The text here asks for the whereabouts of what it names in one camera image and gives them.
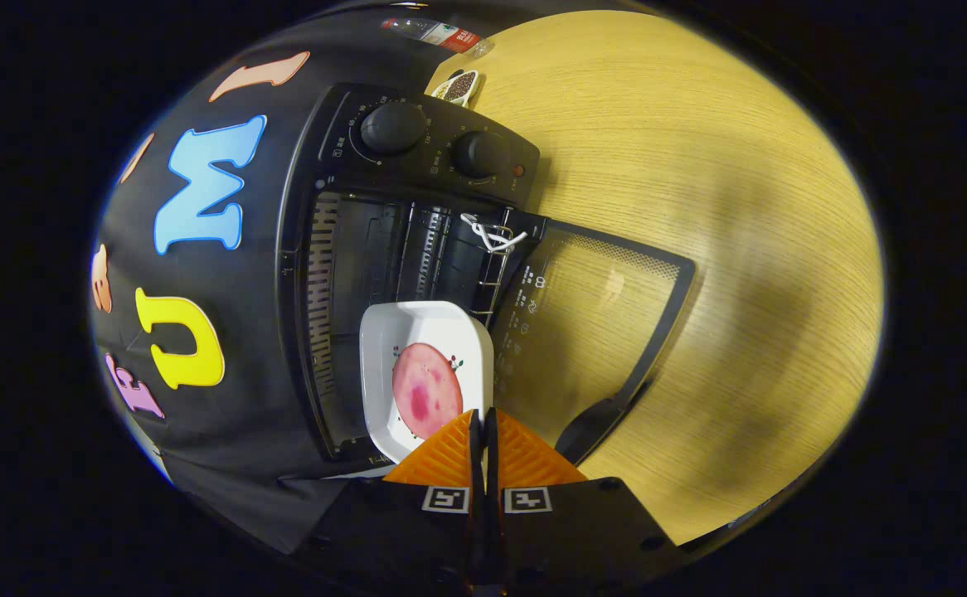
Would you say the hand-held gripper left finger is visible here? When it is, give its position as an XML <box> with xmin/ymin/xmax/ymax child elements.
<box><xmin>297</xmin><ymin>408</ymin><xmax>486</xmax><ymax>594</ymax></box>

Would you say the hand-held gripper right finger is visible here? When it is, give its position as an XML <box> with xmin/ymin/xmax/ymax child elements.
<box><xmin>483</xmin><ymin>406</ymin><xmax>685</xmax><ymax>594</ymax></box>

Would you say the pink ham slice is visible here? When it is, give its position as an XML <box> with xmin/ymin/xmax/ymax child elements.
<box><xmin>391</xmin><ymin>342</ymin><xmax>464</xmax><ymax>440</ymax></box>

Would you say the white square plate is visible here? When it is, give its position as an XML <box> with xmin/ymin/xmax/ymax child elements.
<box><xmin>358</xmin><ymin>300</ymin><xmax>495</xmax><ymax>464</ymax></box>

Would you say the black toaster oven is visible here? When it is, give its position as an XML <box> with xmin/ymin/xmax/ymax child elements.
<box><xmin>276</xmin><ymin>81</ymin><xmax>697</xmax><ymax>467</ymax></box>

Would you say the white divided bean dish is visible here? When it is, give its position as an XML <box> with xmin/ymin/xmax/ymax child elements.
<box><xmin>431</xmin><ymin>70</ymin><xmax>481</xmax><ymax>107</ymax></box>

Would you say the red label water bottle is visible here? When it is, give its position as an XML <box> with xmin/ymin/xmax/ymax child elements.
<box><xmin>380</xmin><ymin>17</ymin><xmax>497</xmax><ymax>59</ymax></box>

